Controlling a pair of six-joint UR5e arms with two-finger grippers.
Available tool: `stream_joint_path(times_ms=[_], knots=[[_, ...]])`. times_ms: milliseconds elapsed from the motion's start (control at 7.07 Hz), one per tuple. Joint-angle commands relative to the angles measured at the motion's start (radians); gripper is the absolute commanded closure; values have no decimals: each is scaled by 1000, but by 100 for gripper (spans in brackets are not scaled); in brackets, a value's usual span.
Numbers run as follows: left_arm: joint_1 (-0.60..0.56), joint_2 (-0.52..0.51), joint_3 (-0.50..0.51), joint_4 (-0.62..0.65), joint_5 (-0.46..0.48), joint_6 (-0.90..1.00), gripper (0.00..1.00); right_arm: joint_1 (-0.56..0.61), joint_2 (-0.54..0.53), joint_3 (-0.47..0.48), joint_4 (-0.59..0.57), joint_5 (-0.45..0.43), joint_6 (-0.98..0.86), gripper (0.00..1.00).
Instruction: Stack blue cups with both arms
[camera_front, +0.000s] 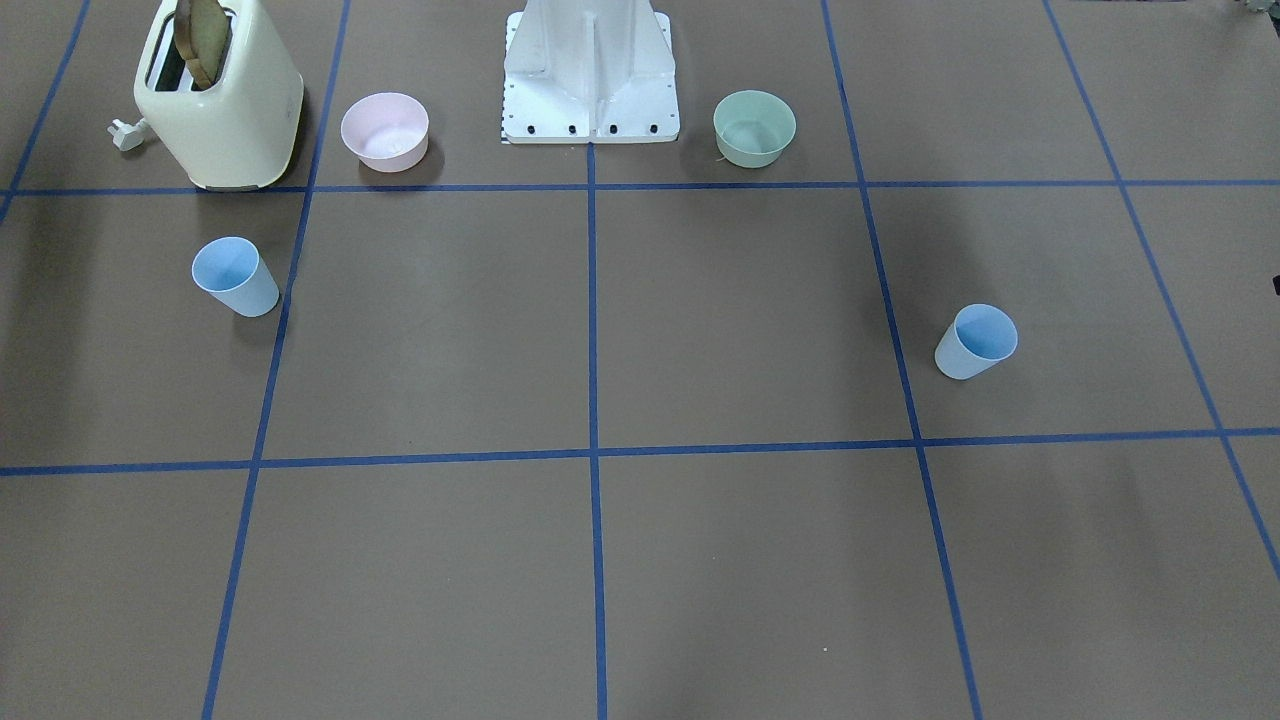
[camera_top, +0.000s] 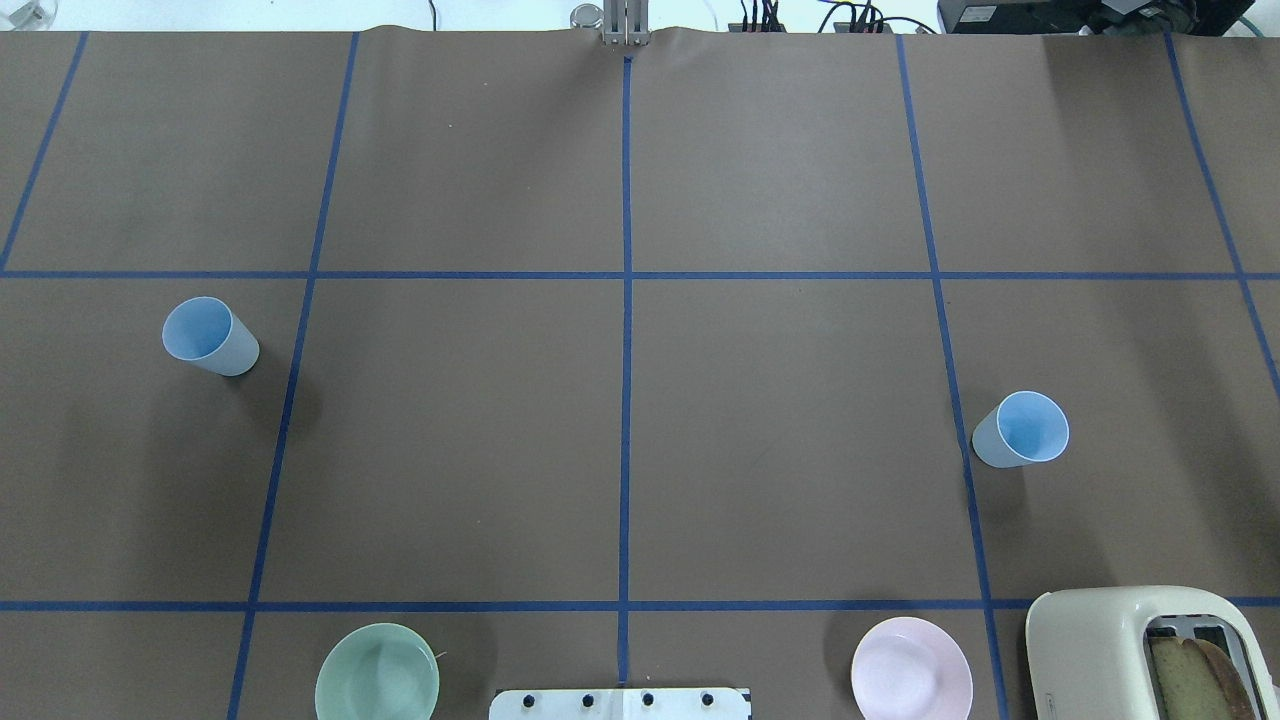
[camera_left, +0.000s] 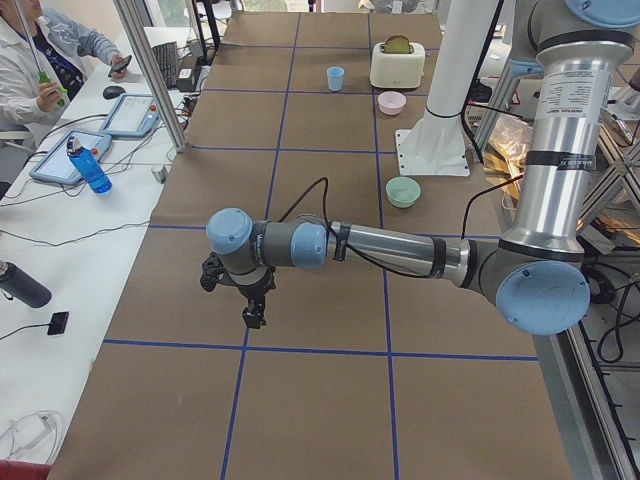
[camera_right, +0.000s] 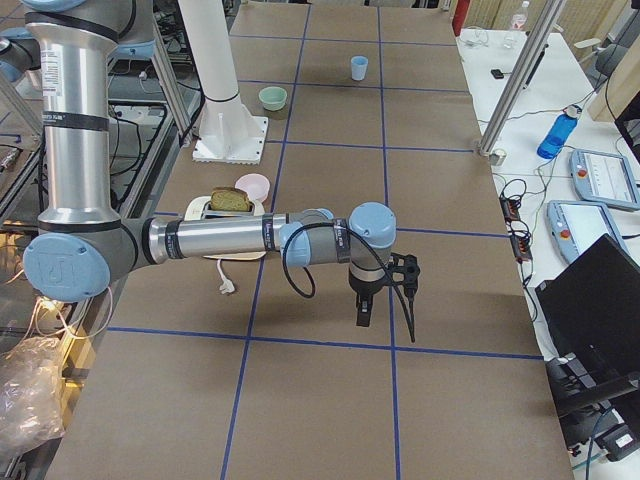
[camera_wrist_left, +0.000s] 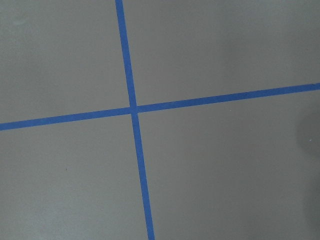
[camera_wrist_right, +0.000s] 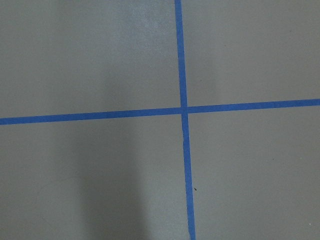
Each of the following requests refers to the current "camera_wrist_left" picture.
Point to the blue tape line lengthwise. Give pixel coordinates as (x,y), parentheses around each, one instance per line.
(135,119)

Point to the blue tape line crosswise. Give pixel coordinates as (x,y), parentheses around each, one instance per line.
(158,106)

